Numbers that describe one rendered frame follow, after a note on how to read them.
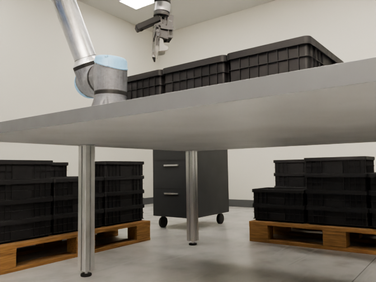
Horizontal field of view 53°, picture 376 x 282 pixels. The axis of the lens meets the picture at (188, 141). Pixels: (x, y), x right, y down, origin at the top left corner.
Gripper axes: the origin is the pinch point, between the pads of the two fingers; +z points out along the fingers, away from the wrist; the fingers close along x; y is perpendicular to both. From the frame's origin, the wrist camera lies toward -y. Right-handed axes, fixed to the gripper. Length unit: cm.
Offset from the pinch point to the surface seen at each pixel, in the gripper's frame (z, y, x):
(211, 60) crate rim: 8.0, 15.4, -34.7
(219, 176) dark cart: 57, 96, 173
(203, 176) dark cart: 57, 75, 156
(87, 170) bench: 52, -25, 35
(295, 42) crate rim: 6, 34, -59
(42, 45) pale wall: -84, -86, 313
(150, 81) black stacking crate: 13.0, -2.3, -9.6
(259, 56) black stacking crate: 9, 28, -49
